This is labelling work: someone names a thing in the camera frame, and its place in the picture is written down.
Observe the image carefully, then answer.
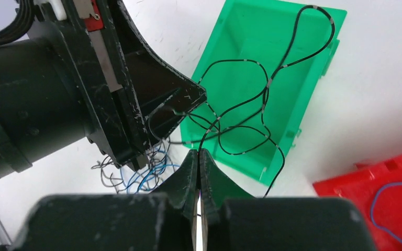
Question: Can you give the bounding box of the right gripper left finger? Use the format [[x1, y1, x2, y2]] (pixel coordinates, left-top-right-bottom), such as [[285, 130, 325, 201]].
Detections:
[[10, 150, 198, 250]]

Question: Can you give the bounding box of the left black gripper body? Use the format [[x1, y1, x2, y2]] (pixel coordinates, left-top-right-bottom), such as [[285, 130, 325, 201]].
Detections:
[[28, 1, 149, 170]]

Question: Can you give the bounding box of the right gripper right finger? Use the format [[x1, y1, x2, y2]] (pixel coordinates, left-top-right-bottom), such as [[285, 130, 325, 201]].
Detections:
[[199, 149, 376, 250]]

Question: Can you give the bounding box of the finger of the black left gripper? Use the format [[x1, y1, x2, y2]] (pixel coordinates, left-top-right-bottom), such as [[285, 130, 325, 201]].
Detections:
[[117, 1, 207, 139]]

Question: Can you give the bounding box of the blue black wire bundle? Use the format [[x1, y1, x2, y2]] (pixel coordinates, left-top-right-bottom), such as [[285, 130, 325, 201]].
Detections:
[[91, 138, 181, 195]]

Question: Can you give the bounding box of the black thin wire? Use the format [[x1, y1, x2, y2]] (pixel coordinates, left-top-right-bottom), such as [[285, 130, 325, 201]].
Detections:
[[167, 5, 336, 198]]

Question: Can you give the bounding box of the green plastic bin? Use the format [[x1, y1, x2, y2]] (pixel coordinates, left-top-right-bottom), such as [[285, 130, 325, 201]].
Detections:
[[181, 1, 347, 185]]

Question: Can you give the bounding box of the red plastic double bin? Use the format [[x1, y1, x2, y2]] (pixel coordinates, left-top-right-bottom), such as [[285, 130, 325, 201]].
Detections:
[[313, 155, 402, 250]]

